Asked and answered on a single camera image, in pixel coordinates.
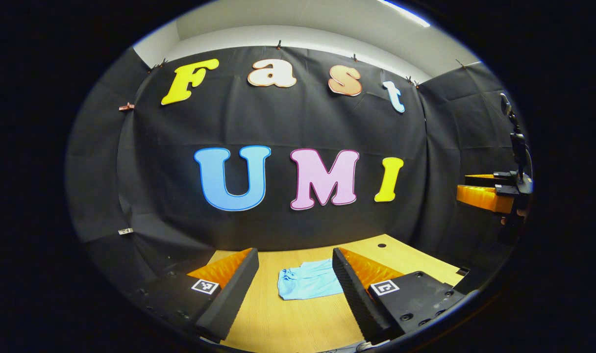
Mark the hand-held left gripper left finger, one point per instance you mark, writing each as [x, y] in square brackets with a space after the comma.
[232, 299]

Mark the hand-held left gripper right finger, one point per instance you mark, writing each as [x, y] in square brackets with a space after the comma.
[354, 304]

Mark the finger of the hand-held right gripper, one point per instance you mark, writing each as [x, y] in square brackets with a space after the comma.
[482, 197]
[479, 178]

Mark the light blue T-shirt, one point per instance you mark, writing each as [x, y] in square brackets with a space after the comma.
[308, 282]

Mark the white cloth clip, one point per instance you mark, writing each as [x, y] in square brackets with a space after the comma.
[126, 231]

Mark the copper cloth clip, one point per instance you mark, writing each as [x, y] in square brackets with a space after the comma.
[127, 107]

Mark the row of black cloth clips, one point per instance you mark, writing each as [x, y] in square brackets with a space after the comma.
[279, 45]

